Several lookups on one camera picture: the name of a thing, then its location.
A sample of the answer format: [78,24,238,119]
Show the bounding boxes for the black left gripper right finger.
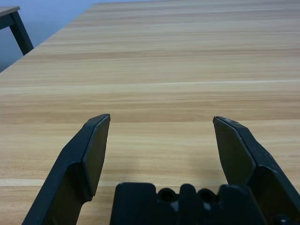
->
[212,116,300,222]

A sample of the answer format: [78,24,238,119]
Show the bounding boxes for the small table with black legs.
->
[0,6,34,56]

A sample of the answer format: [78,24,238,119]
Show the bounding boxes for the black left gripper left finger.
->
[22,113,111,225]

